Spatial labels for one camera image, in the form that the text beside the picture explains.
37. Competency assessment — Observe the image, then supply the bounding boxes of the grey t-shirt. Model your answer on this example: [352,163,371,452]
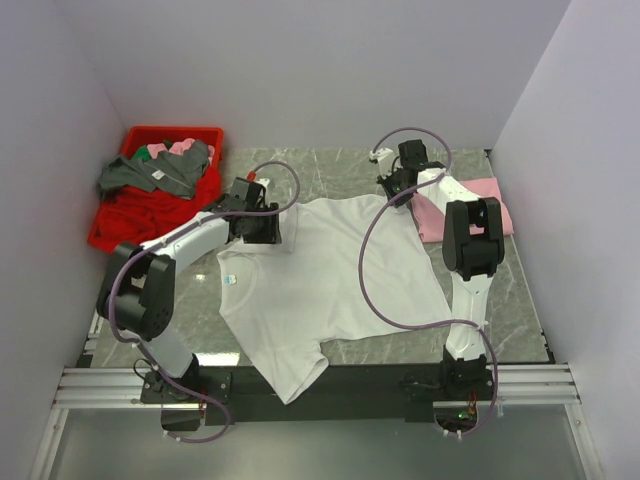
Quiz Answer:
[97,140,215,200]

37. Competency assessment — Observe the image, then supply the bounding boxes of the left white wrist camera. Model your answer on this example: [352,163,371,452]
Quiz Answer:
[246,171,274,202]

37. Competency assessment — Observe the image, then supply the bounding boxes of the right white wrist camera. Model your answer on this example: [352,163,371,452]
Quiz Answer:
[369,147,396,176]

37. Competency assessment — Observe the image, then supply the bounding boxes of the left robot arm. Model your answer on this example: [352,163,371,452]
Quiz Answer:
[97,172,281,402]

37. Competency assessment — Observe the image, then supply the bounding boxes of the red plastic bin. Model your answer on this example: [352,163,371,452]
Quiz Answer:
[87,126,224,253]

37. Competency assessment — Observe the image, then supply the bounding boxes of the white t-shirt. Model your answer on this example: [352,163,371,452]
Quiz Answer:
[217,195,451,404]

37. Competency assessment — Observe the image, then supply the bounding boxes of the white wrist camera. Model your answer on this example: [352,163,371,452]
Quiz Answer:
[369,147,396,176]
[246,171,274,202]

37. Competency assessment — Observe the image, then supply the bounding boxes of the pink garment in bin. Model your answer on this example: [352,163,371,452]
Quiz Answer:
[147,138,215,159]

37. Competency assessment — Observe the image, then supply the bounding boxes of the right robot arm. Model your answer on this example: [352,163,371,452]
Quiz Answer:
[369,140,505,399]

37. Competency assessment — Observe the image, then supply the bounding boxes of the aluminium frame rail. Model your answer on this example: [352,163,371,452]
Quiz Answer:
[48,316,604,479]

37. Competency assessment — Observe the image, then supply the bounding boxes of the green garment in bin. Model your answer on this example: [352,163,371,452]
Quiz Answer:
[131,145,153,162]

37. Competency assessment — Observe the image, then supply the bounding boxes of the folded pink t-shirt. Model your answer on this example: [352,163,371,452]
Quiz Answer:
[411,177,514,243]

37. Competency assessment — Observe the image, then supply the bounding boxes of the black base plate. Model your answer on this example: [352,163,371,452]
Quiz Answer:
[139,363,496,434]

